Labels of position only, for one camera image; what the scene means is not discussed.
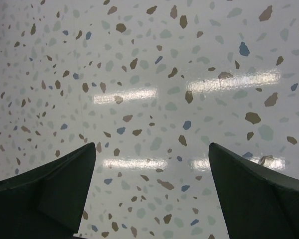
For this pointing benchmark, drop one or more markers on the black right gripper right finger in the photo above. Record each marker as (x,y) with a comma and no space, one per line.
(256,202)

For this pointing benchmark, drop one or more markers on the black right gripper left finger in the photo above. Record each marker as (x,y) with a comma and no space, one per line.
(47,202)

